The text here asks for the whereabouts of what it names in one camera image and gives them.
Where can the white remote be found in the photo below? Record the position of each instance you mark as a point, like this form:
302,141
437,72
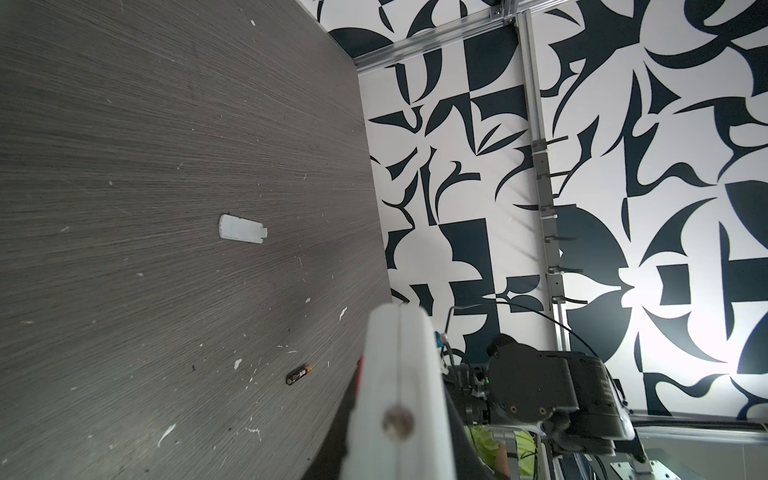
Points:
399,427

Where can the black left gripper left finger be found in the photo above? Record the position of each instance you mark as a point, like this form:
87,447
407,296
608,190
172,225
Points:
327,463

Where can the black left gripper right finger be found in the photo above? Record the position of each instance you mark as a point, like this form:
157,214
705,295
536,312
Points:
467,463

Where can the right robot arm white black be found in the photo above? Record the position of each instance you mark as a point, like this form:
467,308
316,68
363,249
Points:
567,401

